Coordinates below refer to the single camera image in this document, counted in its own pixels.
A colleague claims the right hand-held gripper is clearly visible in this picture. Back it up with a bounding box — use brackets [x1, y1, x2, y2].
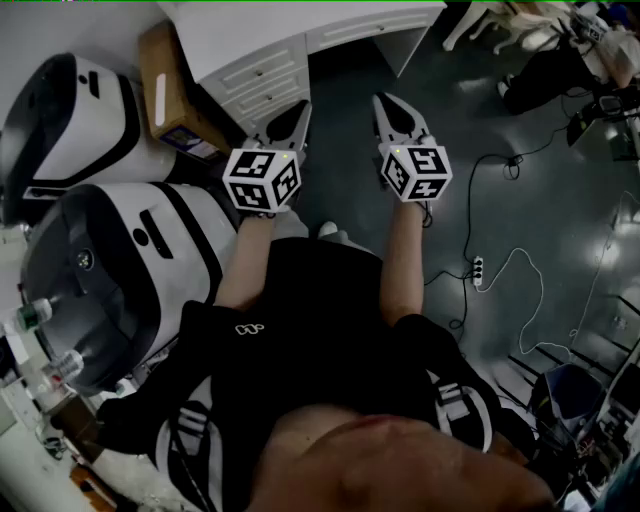
[371, 91, 454, 204]

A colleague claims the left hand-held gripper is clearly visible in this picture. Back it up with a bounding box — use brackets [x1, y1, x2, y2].
[222, 100, 314, 215]

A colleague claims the person's left forearm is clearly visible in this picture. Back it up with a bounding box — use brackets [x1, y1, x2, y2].
[214, 210, 279, 312]

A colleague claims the person's right forearm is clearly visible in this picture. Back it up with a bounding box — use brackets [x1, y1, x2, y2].
[378, 199, 431, 324]

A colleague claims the white desk with drawers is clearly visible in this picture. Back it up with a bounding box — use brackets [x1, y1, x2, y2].
[157, 0, 449, 137]

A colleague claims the person's white shoe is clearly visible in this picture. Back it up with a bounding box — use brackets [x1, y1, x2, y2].
[317, 221, 351, 245]

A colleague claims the brown cardboard box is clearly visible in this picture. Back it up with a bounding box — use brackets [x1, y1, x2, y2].
[137, 19, 234, 164]

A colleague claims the white carved side table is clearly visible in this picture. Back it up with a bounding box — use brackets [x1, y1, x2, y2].
[442, 0, 567, 56]

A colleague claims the black floor stand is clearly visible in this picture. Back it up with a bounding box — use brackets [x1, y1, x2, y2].
[566, 93, 640, 162]

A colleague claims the white black robot unit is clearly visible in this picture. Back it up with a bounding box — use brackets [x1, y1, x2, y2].
[19, 182, 239, 399]
[0, 52, 177, 222]

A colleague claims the person's black shirt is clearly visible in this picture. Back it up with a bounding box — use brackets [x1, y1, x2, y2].
[97, 234, 539, 512]

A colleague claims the clear plastic bottle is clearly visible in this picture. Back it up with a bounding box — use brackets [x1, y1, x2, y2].
[46, 349, 86, 385]
[16, 297, 54, 332]

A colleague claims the blue bin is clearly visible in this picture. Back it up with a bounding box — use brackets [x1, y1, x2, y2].
[528, 362, 607, 442]

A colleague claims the person's face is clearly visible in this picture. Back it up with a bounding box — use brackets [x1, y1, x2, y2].
[244, 404, 556, 512]

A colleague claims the black floor cable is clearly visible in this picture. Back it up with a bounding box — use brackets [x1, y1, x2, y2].
[423, 153, 525, 331]

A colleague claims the white floor cable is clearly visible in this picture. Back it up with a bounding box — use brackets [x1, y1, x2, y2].
[476, 189, 640, 357]

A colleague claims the white black shoulder strap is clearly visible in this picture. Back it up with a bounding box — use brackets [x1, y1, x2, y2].
[154, 387, 227, 512]
[427, 369, 496, 454]

